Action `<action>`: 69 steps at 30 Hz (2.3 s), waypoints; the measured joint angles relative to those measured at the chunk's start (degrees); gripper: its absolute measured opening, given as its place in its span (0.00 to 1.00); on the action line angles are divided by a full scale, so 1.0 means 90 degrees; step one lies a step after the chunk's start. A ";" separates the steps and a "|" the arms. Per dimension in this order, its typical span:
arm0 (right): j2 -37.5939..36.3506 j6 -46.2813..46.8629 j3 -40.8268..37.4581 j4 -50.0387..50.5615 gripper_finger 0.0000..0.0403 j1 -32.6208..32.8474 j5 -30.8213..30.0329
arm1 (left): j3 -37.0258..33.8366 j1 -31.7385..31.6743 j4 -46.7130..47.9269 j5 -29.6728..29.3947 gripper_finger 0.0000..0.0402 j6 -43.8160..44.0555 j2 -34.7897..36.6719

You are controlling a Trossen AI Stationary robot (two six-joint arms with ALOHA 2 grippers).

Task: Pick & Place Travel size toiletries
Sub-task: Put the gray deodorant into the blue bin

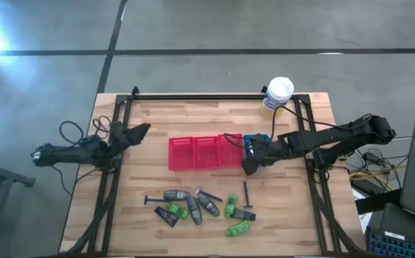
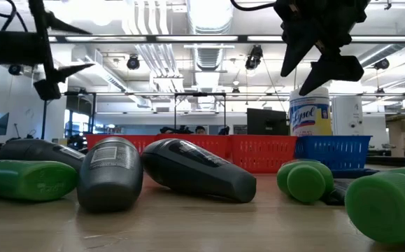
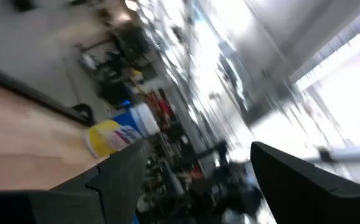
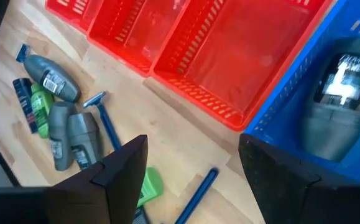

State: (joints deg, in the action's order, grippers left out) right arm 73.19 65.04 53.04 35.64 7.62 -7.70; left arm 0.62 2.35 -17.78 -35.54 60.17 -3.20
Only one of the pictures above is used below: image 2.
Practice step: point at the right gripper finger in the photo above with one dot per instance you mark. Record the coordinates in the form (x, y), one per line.
(335, 70)
(296, 45)

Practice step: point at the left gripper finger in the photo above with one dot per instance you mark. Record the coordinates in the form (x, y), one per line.
(64, 73)
(57, 24)

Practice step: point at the dark grey toiletry bottle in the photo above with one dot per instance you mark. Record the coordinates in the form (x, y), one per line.
(37, 150)

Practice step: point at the grey roll-on bottle with label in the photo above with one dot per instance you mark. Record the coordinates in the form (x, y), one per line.
(109, 175)

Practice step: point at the dark rectangular toiletry packet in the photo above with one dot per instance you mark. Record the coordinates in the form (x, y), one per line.
(336, 196)

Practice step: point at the grey black tool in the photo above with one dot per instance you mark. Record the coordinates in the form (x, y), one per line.
(195, 171)

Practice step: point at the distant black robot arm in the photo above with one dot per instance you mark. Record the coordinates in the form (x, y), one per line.
(176, 130)

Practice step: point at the black ceiling spotlight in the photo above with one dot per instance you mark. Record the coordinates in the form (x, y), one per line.
(15, 69)
(133, 63)
(254, 57)
(382, 64)

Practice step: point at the white cylindrical tank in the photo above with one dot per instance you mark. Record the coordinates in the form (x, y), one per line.
(347, 115)

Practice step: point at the Lysol wipes canister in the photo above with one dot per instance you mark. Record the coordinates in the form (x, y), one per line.
(308, 115)

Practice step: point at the blue plastic slotted basket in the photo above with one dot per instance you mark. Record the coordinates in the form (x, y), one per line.
(331, 152)

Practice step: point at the black computer monitor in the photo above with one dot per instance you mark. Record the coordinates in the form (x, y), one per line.
(266, 122)

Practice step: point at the person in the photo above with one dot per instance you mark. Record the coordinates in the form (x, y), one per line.
(200, 130)

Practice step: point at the distant black rig frame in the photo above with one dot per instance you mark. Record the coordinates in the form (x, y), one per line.
(200, 94)

